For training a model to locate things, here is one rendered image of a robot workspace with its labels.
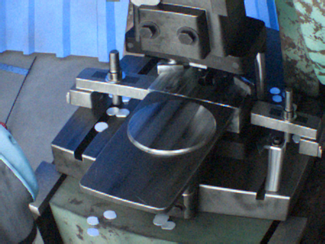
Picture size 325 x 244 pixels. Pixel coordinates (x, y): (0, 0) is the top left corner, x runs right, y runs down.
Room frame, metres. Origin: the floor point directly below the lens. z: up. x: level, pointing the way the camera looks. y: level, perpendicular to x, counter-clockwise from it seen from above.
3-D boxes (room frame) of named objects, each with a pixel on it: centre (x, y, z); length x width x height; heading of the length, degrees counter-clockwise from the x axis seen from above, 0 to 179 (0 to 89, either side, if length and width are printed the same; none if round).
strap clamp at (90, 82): (1.20, 0.08, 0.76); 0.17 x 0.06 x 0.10; 62
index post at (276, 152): (0.93, -0.17, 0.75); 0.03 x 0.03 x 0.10; 62
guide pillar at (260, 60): (1.14, -0.17, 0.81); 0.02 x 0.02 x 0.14; 62
